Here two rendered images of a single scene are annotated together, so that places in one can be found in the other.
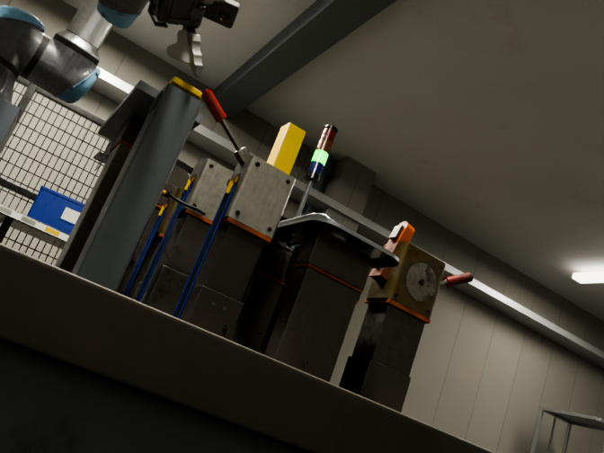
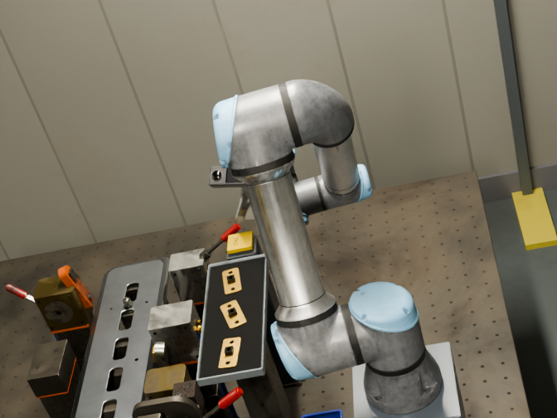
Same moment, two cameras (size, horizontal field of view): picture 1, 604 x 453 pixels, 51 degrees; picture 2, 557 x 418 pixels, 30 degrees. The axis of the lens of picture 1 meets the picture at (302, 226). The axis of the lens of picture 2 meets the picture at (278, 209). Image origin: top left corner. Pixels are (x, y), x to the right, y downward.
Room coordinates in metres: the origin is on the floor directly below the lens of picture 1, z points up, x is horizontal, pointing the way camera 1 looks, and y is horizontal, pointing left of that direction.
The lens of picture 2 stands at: (2.60, 1.52, 2.57)
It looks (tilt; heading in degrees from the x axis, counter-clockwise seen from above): 34 degrees down; 215
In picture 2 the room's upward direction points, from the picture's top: 18 degrees counter-clockwise
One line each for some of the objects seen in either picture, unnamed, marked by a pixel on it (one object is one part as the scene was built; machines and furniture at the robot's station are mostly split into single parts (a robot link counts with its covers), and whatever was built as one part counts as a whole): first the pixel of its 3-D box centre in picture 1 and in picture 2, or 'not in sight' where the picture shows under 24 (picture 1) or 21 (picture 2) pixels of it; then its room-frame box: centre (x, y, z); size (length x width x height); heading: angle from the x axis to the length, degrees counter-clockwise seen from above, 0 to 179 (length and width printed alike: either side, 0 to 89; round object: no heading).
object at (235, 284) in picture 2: not in sight; (231, 279); (1.19, 0.34, 1.17); 0.08 x 0.04 x 0.01; 33
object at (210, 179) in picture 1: (177, 258); (202, 376); (1.26, 0.21, 0.90); 0.13 x 0.08 x 0.41; 115
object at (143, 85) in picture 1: (145, 125); (234, 315); (1.29, 0.40, 1.16); 0.37 x 0.14 x 0.02; 25
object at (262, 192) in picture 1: (220, 262); (212, 312); (1.03, 0.10, 0.88); 0.12 x 0.07 x 0.36; 115
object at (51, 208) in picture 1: (74, 222); not in sight; (2.35, 0.80, 1.09); 0.30 x 0.17 x 0.13; 105
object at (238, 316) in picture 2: not in sight; (232, 313); (1.29, 0.39, 1.17); 0.08 x 0.04 x 0.01; 44
